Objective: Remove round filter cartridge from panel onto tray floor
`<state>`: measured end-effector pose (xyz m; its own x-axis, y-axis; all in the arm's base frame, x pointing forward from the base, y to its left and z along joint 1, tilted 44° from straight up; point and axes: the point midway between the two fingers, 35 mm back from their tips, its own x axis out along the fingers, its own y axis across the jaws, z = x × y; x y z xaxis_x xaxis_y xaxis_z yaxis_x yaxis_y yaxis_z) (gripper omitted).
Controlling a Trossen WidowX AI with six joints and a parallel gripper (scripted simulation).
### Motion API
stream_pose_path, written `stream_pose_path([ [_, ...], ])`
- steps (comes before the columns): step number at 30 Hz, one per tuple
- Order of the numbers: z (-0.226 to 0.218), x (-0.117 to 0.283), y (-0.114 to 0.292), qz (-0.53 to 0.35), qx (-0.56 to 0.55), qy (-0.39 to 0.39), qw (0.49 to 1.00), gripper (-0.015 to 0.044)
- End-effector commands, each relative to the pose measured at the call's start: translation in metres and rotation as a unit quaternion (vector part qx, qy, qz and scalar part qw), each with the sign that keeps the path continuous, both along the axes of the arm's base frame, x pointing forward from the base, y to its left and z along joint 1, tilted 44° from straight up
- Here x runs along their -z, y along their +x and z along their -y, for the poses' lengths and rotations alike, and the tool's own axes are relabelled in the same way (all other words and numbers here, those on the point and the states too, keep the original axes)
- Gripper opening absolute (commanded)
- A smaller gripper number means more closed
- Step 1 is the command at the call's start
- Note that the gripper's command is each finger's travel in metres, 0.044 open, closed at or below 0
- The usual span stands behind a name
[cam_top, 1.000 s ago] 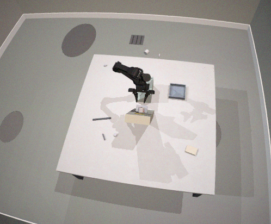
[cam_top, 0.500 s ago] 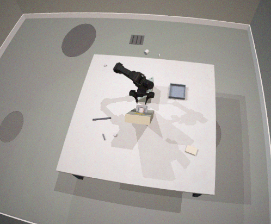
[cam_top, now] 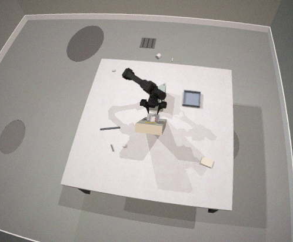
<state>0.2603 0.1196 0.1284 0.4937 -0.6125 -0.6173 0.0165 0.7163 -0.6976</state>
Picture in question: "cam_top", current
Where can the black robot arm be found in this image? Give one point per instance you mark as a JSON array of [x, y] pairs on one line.
[[149, 87]]

